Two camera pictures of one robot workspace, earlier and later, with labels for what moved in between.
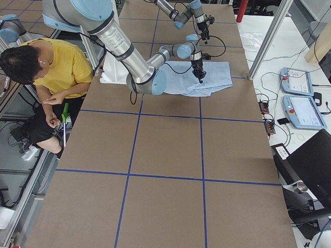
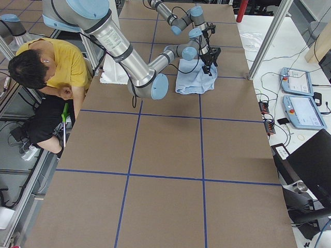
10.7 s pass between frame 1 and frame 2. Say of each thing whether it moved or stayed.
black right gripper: moved
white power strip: stayed
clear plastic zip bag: stayed
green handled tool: stayed
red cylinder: stayed
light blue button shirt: moved
